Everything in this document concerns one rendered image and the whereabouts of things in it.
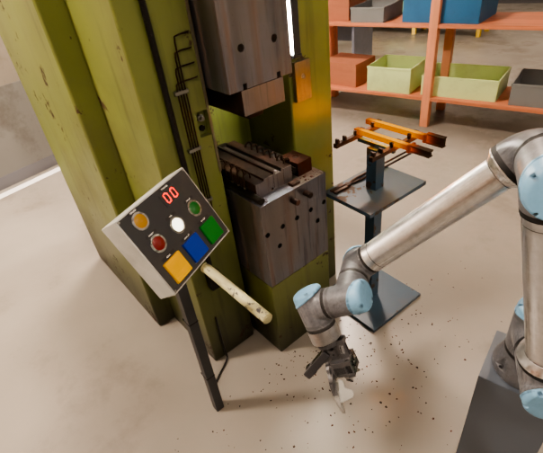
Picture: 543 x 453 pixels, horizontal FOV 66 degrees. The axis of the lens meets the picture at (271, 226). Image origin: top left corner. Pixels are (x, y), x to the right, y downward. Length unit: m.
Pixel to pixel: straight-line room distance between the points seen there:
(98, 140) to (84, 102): 0.17
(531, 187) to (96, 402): 2.12
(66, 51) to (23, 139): 3.13
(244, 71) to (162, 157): 0.43
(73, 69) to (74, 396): 1.58
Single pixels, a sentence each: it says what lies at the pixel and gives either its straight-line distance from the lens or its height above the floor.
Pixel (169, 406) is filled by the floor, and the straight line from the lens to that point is 2.26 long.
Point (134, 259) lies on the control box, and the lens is 1.31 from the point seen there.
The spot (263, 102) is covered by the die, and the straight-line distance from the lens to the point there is 1.63.
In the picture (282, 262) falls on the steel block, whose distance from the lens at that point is 1.93.
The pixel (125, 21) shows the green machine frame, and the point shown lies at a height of 1.64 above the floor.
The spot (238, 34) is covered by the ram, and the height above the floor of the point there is 1.55.
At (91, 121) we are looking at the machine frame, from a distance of 1.96.
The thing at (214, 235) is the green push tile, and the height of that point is 0.99.
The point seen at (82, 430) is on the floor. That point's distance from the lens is 2.37.
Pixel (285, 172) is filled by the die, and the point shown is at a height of 0.97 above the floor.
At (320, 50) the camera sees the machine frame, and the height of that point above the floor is 1.36.
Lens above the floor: 1.82
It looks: 35 degrees down
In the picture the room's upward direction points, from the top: 8 degrees counter-clockwise
